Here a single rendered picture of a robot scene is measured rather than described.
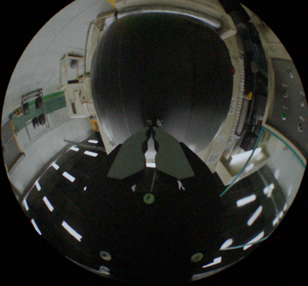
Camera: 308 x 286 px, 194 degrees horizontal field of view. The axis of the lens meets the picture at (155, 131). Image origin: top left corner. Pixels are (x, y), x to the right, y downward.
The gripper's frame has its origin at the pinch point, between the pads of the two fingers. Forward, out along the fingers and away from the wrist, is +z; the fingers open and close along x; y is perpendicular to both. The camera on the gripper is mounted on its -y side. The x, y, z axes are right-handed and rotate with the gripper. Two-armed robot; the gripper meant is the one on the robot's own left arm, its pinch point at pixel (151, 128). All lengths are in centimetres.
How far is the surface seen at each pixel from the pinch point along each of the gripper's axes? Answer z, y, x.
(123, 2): 13.8, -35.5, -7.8
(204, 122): 1.0, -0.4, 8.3
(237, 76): 21.1, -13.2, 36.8
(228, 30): 12.9, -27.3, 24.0
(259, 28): 12, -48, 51
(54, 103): 594, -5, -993
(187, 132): 1.3, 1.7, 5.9
